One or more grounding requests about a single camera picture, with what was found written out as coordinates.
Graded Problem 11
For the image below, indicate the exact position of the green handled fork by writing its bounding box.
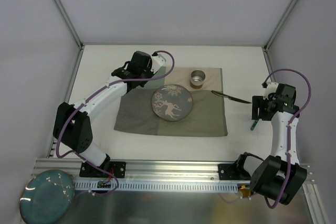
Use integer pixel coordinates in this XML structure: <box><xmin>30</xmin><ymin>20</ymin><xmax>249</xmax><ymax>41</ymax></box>
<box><xmin>250</xmin><ymin>119</ymin><xmax>259</xmax><ymax>131</ymax></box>

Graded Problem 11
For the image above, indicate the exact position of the black table knife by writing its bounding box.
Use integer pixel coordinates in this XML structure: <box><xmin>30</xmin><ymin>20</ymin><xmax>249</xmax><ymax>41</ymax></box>
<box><xmin>211</xmin><ymin>90</ymin><xmax>251</xmax><ymax>104</ymax></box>

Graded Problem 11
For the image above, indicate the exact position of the green beige cloth placemat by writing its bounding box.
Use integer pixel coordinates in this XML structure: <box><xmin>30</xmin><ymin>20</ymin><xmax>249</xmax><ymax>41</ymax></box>
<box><xmin>114</xmin><ymin>67</ymin><xmax>228</xmax><ymax>137</ymax></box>

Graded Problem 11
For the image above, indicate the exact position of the grey reindeer plate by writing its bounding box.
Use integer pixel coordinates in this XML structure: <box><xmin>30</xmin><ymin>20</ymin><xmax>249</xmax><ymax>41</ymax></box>
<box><xmin>151</xmin><ymin>84</ymin><xmax>194</xmax><ymax>122</ymax></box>

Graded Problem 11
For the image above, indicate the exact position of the metal cup with cork base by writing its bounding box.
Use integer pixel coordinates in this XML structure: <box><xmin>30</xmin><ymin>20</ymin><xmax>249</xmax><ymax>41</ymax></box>
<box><xmin>190</xmin><ymin>70</ymin><xmax>206</xmax><ymax>89</ymax></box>

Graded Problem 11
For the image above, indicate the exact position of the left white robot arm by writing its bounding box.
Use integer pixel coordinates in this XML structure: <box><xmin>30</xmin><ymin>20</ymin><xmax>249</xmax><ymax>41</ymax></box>
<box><xmin>53</xmin><ymin>51</ymin><xmax>166</xmax><ymax>177</ymax></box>

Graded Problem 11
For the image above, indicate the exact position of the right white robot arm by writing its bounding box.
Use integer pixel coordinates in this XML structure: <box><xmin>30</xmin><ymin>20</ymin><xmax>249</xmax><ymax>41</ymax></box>
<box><xmin>233</xmin><ymin>82</ymin><xmax>307</xmax><ymax>206</ymax></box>

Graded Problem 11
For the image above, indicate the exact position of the teal round stool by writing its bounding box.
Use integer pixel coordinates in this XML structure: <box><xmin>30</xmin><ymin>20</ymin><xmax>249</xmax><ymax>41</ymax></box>
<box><xmin>19</xmin><ymin>169</ymin><xmax>75</xmax><ymax>223</ymax></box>

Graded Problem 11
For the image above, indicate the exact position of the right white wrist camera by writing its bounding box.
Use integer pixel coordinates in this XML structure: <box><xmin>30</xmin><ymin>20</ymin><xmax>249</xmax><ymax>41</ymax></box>
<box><xmin>262</xmin><ymin>82</ymin><xmax>279</xmax><ymax>100</ymax></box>

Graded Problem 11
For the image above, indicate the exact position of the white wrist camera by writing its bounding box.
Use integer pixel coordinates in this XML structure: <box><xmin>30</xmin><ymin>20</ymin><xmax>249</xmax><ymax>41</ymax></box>
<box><xmin>262</xmin><ymin>82</ymin><xmax>279</xmax><ymax>100</ymax></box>
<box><xmin>151</xmin><ymin>52</ymin><xmax>166</xmax><ymax>74</ymax></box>

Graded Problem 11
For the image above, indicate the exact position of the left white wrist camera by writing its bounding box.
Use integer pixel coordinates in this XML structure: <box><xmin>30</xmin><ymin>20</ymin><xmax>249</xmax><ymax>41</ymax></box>
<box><xmin>151</xmin><ymin>52</ymin><xmax>166</xmax><ymax>74</ymax></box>

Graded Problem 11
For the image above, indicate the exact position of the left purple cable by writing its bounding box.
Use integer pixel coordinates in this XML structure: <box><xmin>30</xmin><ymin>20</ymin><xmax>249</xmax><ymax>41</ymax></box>
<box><xmin>56</xmin><ymin>50</ymin><xmax>176</xmax><ymax>196</ymax></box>

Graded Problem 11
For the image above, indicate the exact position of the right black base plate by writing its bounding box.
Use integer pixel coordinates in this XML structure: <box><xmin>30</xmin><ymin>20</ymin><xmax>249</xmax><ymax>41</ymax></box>
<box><xmin>217</xmin><ymin>163</ymin><xmax>251</xmax><ymax>180</ymax></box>

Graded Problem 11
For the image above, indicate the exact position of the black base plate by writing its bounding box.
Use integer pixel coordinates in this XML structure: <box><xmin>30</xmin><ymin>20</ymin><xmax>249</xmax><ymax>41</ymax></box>
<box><xmin>217</xmin><ymin>163</ymin><xmax>251</xmax><ymax>180</ymax></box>
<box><xmin>79</xmin><ymin>161</ymin><xmax>127</xmax><ymax>178</ymax></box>

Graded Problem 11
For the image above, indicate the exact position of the aluminium mounting rail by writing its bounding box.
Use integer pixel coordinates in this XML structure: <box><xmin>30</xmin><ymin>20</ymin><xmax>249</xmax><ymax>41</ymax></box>
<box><xmin>31</xmin><ymin>157</ymin><xmax>315</xmax><ymax>184</ymax></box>

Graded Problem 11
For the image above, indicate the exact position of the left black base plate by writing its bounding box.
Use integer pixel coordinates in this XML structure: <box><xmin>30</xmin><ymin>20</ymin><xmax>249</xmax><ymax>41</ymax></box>
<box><xmin>79</xmin><ymin>161</ymin><xmax>127</xmax><ymax>178</ymax></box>

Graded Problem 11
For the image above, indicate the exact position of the white slotted cable duct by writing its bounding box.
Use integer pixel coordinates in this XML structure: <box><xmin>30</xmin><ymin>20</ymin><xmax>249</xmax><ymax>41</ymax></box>
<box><xmin>74</xmin><ymin>179</ymin><xmax>238</xmax><ymax>193</ymax></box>

